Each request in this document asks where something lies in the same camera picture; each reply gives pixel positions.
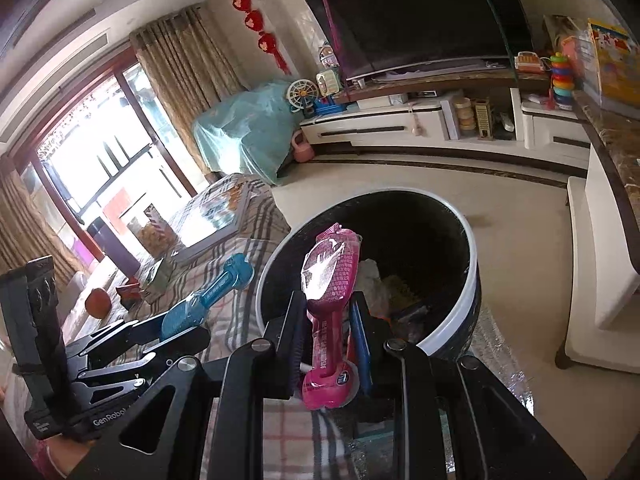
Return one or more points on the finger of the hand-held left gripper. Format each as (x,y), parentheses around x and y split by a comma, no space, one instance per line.
(130,331)
(185,341)

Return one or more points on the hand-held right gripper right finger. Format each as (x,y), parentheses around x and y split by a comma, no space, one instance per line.
(360,345)

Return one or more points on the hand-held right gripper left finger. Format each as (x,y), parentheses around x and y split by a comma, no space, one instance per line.
(297,345)

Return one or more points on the teal long wrapper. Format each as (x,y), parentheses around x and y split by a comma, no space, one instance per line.
(215,290)

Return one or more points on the white plastic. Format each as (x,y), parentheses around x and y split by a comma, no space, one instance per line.
(372,280)

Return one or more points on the pink long wrapper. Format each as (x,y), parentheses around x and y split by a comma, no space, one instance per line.
(327,285)

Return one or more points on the yellow snack wrapper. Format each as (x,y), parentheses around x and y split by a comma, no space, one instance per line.
(400,290)

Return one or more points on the white and black bin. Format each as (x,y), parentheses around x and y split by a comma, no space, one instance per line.
(450,310)

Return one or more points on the red snack packet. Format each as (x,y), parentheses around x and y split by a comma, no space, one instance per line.
(130,296)

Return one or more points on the orange fruit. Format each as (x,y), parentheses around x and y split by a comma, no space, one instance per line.
(98,302)

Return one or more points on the pale green packet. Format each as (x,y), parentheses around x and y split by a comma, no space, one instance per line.
(159,280)

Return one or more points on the purple bottle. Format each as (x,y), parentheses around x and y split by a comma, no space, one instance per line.
(112,250)

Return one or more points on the beige curtain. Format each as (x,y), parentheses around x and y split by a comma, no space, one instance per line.
(185,85)
(35,230)

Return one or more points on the clear cookie jar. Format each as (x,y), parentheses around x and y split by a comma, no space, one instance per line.
(150,235)

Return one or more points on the flat orange white box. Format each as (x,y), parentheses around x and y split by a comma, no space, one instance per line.
(220,220)

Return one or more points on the silver foil floor mat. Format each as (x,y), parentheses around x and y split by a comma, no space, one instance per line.
(500,360)

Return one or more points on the glass balcony door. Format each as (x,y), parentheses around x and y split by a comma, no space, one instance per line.
(100,160)

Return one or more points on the teal furniture cover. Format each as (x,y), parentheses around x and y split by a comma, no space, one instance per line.
(240,130)

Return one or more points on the white television cabinet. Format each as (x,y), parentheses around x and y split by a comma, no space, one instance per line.
(380,127)

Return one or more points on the blue toy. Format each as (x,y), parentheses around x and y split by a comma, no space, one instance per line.
(327,107)

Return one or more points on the white book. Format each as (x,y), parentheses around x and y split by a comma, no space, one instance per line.
(450,120)

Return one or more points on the marble top side cabinet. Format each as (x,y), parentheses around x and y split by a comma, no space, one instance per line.
(590,260)

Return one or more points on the ferris wheel toy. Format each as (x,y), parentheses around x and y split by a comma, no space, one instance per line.
(302,95)

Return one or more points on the stack of round boxes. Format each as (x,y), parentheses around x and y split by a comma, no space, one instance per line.
(468,115)

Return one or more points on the small wooden stand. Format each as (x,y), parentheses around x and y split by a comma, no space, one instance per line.
(482,120)

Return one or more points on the pale green toy box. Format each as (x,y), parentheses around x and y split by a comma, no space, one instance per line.
(328,83)

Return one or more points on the toy cash register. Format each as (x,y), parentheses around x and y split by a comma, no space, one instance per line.
(530,63)

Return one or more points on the black flat television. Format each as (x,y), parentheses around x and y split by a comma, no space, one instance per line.
(415,15)

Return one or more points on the pink toy box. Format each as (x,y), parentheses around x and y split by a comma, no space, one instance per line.
(567,42)

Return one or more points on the colourful picture book box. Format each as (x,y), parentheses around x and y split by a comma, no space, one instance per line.
(612,65)

